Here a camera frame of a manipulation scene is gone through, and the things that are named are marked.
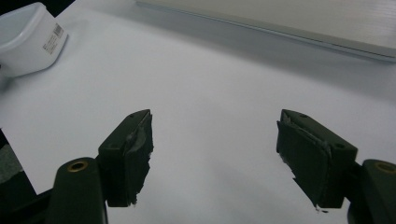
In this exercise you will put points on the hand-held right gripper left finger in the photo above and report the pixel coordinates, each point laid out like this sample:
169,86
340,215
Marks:
124,161

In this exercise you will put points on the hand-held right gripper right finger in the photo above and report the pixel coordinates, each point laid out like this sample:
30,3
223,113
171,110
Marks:
314,158

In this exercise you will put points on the clear plastic food container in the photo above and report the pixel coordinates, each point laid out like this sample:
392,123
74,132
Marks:
28,46

